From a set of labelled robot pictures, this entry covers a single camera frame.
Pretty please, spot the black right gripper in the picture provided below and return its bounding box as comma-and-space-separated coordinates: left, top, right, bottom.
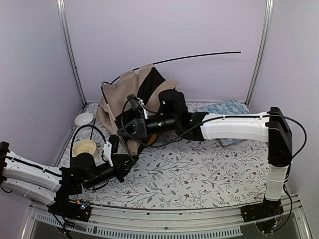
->
118, 114, 179, 138

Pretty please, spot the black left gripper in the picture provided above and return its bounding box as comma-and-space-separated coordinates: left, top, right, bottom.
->
84, 156, 139, 191

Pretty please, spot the beige pet tent fabric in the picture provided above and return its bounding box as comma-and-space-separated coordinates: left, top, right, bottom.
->
96, 63, 180, 156

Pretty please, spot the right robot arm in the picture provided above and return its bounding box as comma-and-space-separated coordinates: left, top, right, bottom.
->
118, 89, 293, 217

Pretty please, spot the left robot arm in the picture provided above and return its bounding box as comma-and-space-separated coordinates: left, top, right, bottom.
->
0, 141, 138, 221

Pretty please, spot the yellow bear bowl stand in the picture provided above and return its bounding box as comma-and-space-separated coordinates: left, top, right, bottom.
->
147, 134, 159, 146

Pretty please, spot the cream paw print bowl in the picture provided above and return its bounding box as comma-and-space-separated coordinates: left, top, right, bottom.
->
72, 139, 98, 159

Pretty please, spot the white ceramic bowl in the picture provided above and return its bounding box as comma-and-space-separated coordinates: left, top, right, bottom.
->
74, 112, 94, 127

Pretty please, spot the floral white table mat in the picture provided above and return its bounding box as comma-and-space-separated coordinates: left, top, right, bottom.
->
71, 140, 269, 209

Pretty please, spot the blue snowman print cushion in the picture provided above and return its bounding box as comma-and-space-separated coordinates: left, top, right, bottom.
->
196, 100, 251, 146

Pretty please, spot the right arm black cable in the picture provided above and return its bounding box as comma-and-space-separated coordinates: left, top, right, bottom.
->
121, 99, 308, 234

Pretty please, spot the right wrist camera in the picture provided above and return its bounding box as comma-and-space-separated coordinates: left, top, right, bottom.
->
127, 94, 148, 120

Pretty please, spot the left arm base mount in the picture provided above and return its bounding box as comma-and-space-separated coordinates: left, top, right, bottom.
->
48, 197, 92, 222

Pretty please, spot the aluminium front rail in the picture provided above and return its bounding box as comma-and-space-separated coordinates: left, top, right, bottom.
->
22, 194, 315, 239

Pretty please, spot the aluminium left corner post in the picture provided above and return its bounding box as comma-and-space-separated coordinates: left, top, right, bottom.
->
56, 0, 87, 108

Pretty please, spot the aluminium corner post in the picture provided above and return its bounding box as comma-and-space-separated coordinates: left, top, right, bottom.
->
56, 0, 87, 108
245, 0, 274, 107

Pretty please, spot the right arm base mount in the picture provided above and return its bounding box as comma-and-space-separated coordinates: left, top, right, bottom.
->
240, 198, 284, 222

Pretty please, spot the aluminium right corner post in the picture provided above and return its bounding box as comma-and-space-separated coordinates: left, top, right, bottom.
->
245, 0, 274, 107

